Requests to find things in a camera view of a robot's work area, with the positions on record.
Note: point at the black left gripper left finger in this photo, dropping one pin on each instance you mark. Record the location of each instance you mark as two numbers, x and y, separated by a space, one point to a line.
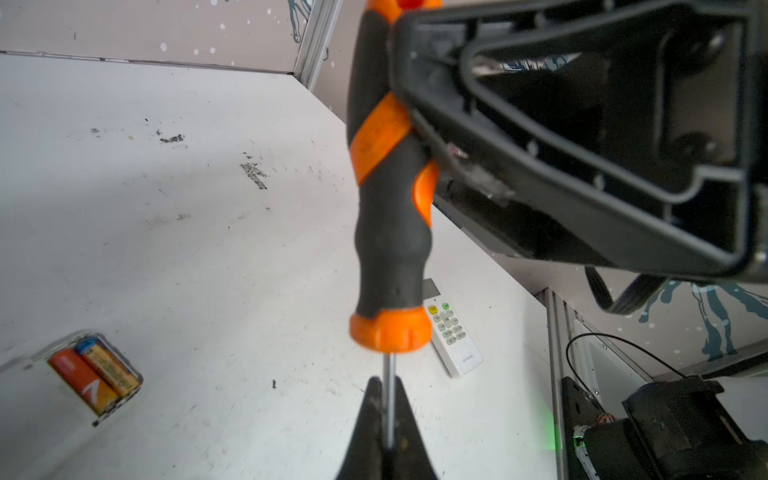
364 456

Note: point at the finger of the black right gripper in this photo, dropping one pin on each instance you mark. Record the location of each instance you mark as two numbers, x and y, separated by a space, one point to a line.
638 126

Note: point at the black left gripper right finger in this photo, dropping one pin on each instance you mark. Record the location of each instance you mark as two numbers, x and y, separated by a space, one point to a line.
410 459

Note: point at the orange black screwdriver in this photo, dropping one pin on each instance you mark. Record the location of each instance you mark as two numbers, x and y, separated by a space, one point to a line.
396 181

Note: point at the white remote control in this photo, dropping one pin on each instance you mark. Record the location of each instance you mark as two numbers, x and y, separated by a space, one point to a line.
44 422

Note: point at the white air conditioner remote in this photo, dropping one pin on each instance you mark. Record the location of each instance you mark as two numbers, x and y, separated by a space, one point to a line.
450 338

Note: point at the red AA battery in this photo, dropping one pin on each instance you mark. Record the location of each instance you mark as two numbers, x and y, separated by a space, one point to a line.
83 379

